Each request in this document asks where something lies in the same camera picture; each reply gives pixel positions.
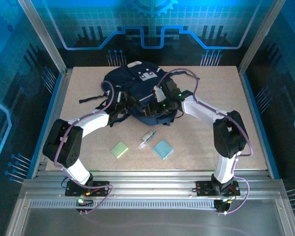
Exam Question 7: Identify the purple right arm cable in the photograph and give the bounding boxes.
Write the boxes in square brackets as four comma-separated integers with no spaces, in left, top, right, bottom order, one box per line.
[157,68,254,216]

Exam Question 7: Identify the left controller board with LED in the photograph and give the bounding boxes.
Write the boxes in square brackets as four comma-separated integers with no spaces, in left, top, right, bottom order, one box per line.
[75,197,94,207]

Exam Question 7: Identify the aluminium left side rail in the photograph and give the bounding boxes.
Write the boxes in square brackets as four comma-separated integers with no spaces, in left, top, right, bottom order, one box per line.
[31,68,74,179]

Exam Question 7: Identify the aluminium right corner post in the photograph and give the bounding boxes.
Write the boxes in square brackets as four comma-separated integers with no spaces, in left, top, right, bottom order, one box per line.
[237,0,286,76]

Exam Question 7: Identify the aluminium right side rail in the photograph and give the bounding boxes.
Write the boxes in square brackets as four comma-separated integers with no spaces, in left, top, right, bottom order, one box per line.
[237,67,277,179]

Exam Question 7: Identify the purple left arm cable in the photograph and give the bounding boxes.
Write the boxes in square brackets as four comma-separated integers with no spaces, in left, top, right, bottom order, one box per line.
[53,81,114,215]

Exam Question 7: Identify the controller board with led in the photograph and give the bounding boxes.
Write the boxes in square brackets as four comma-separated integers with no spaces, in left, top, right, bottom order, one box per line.
[75,197,94,207]
[214,198,234,214]

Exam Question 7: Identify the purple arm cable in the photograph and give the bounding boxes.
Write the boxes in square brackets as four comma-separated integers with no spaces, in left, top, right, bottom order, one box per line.
[157,68,254,216]
[53,81,114,215]

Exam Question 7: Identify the aluminium front beam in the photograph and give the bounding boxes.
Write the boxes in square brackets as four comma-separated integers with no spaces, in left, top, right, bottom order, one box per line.
[19,169,286,200]

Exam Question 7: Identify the aluminium left corner post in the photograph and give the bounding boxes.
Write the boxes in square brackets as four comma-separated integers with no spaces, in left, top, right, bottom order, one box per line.
[17,0,69,76]

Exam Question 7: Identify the navy blue student backpack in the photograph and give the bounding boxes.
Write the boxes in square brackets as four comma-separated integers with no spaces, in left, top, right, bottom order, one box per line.
[79,60,200,127]

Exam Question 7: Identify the right controller board with LED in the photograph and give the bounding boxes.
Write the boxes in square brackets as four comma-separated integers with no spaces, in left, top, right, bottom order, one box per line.
[214,198,234,214]

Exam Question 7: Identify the slotted grey cable duct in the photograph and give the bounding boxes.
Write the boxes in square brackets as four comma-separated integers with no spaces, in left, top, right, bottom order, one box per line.
[29,199,218,210]

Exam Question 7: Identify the blue sticky note pad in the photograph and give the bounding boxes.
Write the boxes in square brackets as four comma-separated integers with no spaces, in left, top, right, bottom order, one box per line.
[152,140,175,160]

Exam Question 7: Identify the green sticky note pad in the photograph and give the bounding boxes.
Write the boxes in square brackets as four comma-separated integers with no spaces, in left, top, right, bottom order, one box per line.
[110,141,129,158]

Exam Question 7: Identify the aluminium rail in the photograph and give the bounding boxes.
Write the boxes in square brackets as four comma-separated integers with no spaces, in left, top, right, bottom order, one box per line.
[31,68,74,179]
[237,67,277,179]

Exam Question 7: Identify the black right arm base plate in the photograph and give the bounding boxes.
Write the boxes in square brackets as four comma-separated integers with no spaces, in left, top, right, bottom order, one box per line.
[195,180,241,197]

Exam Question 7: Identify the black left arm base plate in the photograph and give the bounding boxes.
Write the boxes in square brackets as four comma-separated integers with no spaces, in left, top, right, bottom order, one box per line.
[65,180,111,197]

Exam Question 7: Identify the aluminium corner post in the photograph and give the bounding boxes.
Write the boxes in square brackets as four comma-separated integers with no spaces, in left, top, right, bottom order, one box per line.
[17,0,69,76]
[237,0,286,76]

